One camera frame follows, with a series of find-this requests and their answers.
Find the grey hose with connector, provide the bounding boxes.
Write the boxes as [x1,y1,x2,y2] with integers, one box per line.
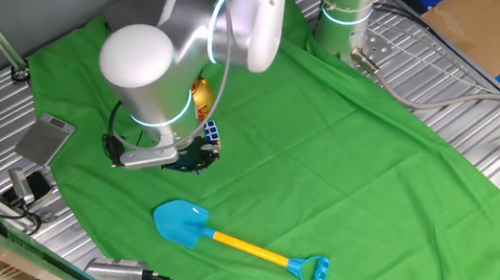
[349,28,500,146]

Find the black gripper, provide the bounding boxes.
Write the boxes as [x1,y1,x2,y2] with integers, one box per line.
[157,134,224,179]

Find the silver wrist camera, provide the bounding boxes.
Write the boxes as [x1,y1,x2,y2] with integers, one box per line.
[117,142,181,173]

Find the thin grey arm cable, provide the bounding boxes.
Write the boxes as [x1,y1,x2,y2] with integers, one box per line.
[93,0,252,160]

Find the blue yellow toy shovel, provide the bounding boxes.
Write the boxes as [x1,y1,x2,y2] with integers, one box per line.
[151,179,334,280]

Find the silver digital kitchen scale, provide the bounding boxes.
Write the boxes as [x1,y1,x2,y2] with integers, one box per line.
[10,109,81,171]

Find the golden piggy bank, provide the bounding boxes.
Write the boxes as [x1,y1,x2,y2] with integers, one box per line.
[187,73,220,124]

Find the green cloth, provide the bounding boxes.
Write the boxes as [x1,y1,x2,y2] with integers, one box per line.
[17,0,500,280]

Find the Rubik's cube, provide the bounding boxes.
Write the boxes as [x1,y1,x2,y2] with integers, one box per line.
[202,118,224,148]

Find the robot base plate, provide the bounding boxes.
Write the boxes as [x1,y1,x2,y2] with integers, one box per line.
[344,19,399,73]

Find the silver ribbed camera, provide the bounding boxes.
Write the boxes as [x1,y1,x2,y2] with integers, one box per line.
[82,246,172,280]

